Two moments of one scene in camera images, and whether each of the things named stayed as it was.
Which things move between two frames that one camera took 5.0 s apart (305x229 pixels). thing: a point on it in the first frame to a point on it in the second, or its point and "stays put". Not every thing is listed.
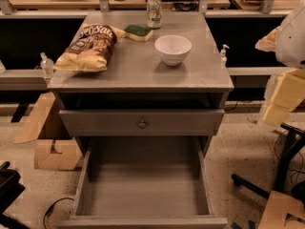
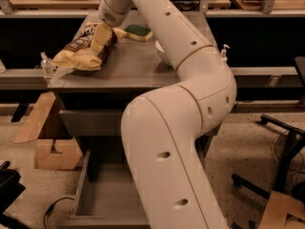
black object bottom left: (10, 190) stays put
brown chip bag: (91, 51) stays put
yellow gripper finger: (289, 95) to (100, 37)
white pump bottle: (224, 59) stays put
